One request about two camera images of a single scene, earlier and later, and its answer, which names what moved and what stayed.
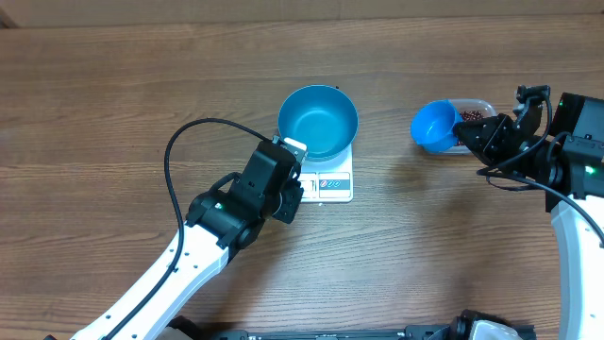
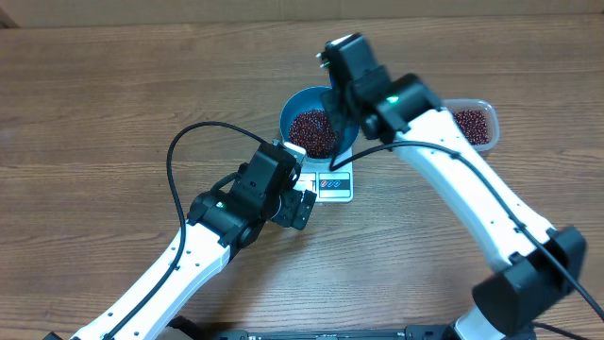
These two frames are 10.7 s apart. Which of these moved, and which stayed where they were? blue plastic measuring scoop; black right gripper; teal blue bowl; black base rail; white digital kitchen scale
Moved: blue plastic measuring scoop; black right gripper
Stayed: white digital kitchen scale; teal blue bowl; black base rail
